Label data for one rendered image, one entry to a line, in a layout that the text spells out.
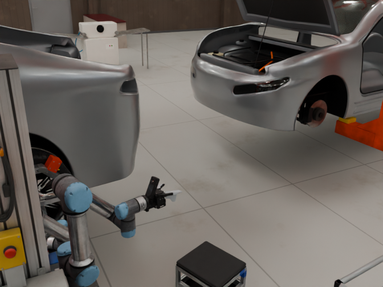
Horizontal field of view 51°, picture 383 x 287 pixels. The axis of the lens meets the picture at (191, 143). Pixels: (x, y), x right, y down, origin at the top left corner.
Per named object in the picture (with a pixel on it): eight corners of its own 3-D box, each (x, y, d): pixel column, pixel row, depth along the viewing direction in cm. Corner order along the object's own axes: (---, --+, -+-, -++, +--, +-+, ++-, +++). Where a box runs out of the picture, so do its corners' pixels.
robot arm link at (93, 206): (38, 183, 183) (107, 222, 218) (48, 192, 176) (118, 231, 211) (54, 162, 186) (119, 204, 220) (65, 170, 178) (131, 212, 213)
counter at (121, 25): (106, 37, 1450) (104, 13, 1418) (127, 48, 1256) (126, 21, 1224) (85, 38, 1418) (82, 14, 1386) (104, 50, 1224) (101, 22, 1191)
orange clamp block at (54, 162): (53, 168, 274) (59, 157, 274) (56, 173, 268) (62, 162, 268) (43, 165, 269) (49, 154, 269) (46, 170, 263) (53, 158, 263)
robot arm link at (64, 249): (76, 255, 212) (73, 234, 207) (89, 269, 203) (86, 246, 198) (54, 265, 205) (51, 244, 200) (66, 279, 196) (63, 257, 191)
